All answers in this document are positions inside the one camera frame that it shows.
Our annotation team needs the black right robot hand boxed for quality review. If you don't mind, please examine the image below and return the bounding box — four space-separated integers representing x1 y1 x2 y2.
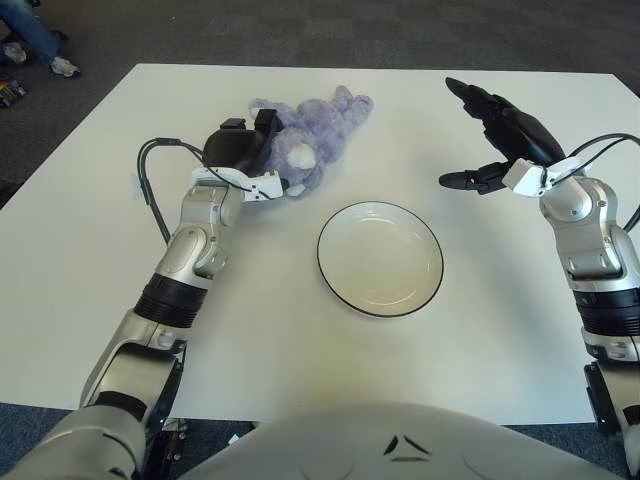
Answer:
438 76 566 195

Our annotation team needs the person's leg in jeans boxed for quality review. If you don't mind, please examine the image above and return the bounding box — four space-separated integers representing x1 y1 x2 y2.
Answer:
0 0 61 66

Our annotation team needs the white sneaker on foot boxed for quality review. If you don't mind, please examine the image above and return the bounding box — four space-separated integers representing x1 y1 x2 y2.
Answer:
49 55 81 78

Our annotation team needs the white plate with black rim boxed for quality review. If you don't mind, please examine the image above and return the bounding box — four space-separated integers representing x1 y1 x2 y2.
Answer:
316 200 445 319

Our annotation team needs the purple plush bunny doll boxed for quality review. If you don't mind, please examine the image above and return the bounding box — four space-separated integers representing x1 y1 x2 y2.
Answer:
247 85 375 202

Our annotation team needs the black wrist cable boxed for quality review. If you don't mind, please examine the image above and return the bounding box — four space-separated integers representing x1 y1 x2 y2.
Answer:
137 137 209 246
549 132 640 231

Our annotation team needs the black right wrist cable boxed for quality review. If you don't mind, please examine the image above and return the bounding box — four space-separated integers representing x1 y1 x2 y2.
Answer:
549 132 640 231

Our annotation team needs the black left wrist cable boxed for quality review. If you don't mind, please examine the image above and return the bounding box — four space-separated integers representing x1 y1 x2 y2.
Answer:
137 137 209 246

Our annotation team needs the grey robot torso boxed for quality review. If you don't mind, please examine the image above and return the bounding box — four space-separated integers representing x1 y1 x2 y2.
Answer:
179 399 626 480

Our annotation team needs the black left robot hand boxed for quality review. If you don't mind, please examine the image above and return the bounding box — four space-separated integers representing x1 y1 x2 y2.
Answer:
202 108 286 176

